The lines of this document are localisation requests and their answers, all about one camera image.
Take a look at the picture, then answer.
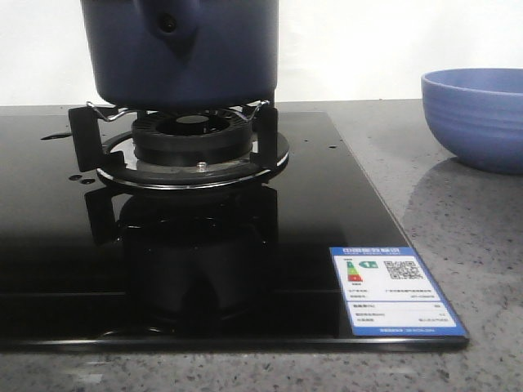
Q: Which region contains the dark blue cooking pot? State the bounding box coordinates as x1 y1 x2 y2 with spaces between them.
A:
81 1 279 109

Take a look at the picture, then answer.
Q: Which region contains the light blue ribbed bowl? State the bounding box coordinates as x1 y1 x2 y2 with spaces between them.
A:
421 68 522 174

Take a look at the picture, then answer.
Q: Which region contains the black pot support grate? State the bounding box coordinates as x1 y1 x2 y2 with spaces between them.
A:
69 100 289 190

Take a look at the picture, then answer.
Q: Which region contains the black round gas burner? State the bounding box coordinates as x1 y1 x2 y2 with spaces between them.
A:
132 110 253 167

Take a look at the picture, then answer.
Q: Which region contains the blue energy label sticker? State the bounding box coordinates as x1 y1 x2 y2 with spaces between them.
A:
330 247 467 337

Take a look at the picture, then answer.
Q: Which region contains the black glass gas stove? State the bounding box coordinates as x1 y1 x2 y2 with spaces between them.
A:
1 112 469 352

